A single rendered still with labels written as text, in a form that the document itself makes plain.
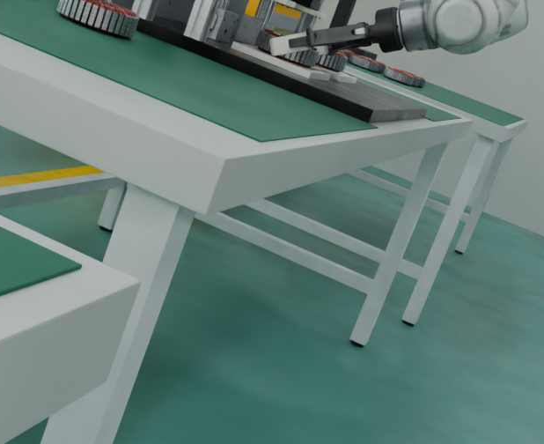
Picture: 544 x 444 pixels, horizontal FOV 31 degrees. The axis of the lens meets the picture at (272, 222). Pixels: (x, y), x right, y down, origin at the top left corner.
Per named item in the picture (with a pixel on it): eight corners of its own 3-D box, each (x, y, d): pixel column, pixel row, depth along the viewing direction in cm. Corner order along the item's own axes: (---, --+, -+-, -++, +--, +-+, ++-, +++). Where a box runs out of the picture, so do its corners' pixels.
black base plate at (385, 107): (424, 118, 213) (428, 108, 213) (368, 123, 152) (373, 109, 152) (232, 42, 224) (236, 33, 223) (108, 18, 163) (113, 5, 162)
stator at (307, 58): (319, 70, 179) (327, 51, 179) (304, 68, 169) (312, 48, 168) (265, 48, 182) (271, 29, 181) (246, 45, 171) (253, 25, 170)
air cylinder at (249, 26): (267, 49, 205) (275, 25, 204) (255, 48, 198) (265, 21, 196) (245, 41, 206) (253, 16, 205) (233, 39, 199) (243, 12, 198)
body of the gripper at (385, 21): (400, 48, 165) (347, 57, 168) (408, 50, 173) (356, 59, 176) (393, 3, 164) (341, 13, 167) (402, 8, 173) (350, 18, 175)
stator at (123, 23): (114, 29, 147) (121, 4, 146) (144, 46, 138) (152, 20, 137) (44, 7, 140) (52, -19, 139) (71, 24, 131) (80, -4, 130)
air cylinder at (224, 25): (229, 42, 182) (238, 14, 181) (215, 40, 175) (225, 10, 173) (205, 33, 183) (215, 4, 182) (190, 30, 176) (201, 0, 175)
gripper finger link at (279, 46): (312, 49, 167) (310, 48, 167) (272, 56, 170) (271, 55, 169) (309, 32, 167) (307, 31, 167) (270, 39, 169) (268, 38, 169)
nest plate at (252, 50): (328, 80, 181) (331, 74, 181) (308, 78, 167) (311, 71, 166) (256, 52, 184) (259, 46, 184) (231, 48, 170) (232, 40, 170)
